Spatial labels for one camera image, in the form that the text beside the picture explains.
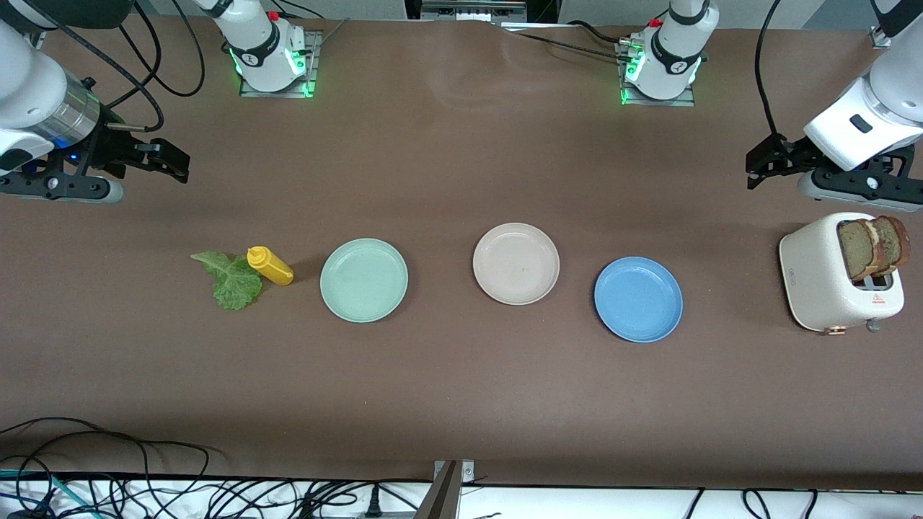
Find black base cable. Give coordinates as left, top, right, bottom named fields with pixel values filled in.
left=505, top=20, right=635, bottom=64

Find cream white toaster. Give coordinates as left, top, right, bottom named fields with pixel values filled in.
left=778, top=212, right=906, bottom=334

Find beige plate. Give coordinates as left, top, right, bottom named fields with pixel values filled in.
left=472, top=222, right=561, bottom=306

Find looped black cable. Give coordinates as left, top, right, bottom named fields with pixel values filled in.
left=743, top=489, right=819, bottom=519

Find mint green plate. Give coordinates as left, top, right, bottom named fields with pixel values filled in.
left=319, top=238, right=410, bottom=324

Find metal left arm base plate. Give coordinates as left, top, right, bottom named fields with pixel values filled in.
left=619, top=40, right=697, bottom=107

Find yellow mustard squeeze bottle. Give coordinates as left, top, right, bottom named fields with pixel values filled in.
left=247, top=246, right=295, bottom=287

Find grey metal bracket post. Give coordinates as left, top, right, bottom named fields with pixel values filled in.
left=415, top=460, right=477, bottom=519

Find teal cable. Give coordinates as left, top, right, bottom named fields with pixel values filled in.
left=0, top=469, right=98, bottom=519

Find black metal equipment frame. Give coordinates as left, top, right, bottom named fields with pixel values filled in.
left=404, top=0, right=560, bottom=26

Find brown bread slice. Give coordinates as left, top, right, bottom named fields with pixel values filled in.
left=836, top=219, right=882, bottom=283
left=874, top=216, right=911, bottom=277

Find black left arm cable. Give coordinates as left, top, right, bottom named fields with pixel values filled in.
left=754, top=0, right=787, bottom=141

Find green lettuce leaf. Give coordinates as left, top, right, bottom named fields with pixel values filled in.
left=190, top=251, right=264, bottom=311

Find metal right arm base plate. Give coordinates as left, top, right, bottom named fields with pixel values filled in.
left=238, top=29, right=322, bottom=99

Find black cable tangle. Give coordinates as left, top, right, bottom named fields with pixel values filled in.
left=0, top=417, right=433, bottom=519

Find blue plate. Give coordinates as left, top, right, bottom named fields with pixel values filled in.
left=593, top=257, right=684, bottom=344

